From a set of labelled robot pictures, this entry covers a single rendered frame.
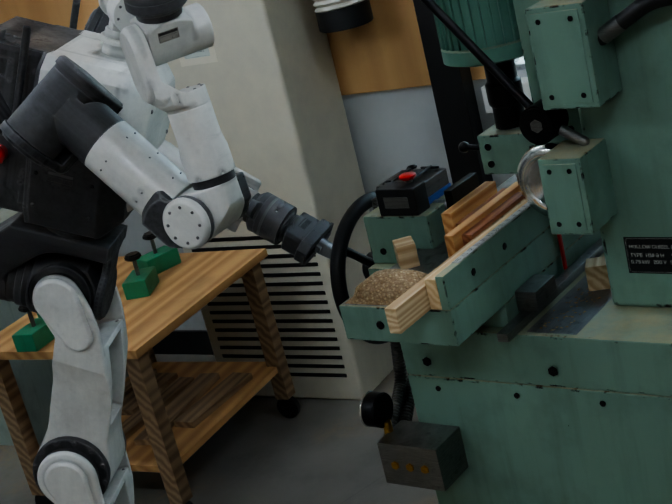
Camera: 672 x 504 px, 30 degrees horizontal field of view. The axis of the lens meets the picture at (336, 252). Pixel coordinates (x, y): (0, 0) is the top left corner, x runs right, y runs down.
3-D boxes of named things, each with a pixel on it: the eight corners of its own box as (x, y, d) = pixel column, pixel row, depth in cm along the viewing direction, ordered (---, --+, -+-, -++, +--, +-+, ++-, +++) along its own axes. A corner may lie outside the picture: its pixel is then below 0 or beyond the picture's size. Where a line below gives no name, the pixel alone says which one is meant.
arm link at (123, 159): (180, 277, 184) (68, 178, 185) (224, 245, 194) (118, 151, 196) (216, 225, 177) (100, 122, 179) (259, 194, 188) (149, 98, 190)
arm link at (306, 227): (326, 246, 261) (278, 219, 263) (338, 212, 255) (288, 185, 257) (298, 278, 252) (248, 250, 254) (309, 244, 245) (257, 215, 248)
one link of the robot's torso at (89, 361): (31, 511, 231) (11, 276, 214) (60, 463, 247) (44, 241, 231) (112, 517, 229) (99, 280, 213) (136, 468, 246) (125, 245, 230)
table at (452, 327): (479, 202, 250) (473, 174, 248) (621, 200, 231) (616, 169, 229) (299, 337, 206) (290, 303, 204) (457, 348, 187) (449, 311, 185)
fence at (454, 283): (608, 170, 230) (603, 142, 228) (616, 170, 229) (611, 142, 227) (441, 310, 186) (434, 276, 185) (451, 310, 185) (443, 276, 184)
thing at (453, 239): (521, 210, 220) (515, 181, 218) (530, 210, 219) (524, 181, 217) (450, 267, 202) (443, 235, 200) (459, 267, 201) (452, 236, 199)
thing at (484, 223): (522, 216, 217) (517, 191, 216) (532, 216, 216) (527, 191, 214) (466, 261, 203) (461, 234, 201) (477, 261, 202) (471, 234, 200)
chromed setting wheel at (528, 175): (530, 214, 199) (515, 140, 195) (602, 213, 192) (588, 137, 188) (521, 221, 197) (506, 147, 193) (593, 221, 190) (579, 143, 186)
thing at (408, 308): (574, 182, 228) (570, 162, 227) (584, 182, 227) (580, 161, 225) (389, 333, 183) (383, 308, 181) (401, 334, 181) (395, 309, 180)
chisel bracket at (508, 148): (505, 169, 216) (495, 122, 214) (579, 166, 208) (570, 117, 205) (484, 184, 211) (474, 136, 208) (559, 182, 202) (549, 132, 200)
